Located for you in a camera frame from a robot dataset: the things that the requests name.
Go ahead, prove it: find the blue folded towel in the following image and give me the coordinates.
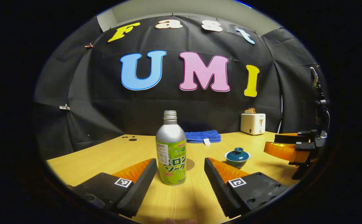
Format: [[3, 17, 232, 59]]
[[185, 130, 222, 146]]

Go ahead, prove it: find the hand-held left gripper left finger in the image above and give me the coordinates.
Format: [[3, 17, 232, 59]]
[[67, 158, 158, 218]]

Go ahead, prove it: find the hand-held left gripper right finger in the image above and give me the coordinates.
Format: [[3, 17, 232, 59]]
[[204, 157, 288, 219]]

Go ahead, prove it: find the white teal teacup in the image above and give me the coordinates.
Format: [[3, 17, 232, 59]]
[[224, 152, 251, 169]]

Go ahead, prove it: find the silver green label water bottle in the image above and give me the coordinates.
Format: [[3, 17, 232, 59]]
[[155, 110, 188, 186]]

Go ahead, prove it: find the white toaster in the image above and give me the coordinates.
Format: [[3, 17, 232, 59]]
[[241, 113, 266, 136]]

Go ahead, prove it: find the black backdrop cloth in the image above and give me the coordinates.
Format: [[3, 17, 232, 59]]
[[33, 13, 328, 161]]

